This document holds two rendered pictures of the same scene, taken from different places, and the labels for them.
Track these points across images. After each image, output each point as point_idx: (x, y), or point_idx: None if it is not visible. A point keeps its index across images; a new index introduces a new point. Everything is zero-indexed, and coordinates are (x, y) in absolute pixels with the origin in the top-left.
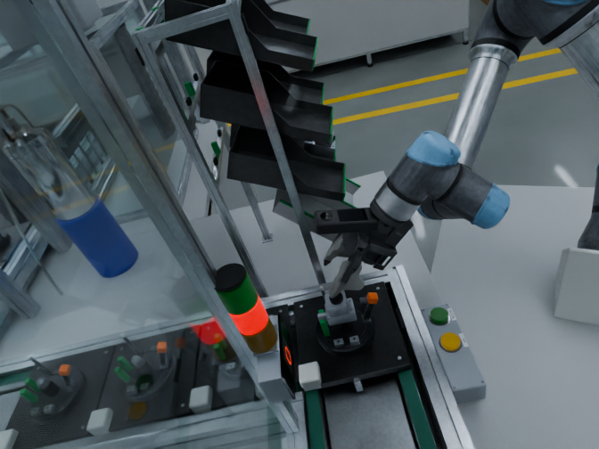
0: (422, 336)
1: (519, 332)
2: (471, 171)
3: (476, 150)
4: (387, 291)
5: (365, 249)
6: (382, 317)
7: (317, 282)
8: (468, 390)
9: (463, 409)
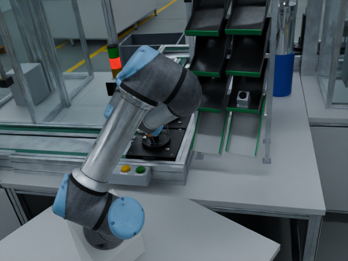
0: (135, 163)
1: None
2: (117, 96)
3: (147, 117)
4: (167, 157)
5: None
6: (153, 152)
7: (213, 155)
8: None
9: (110, 183)
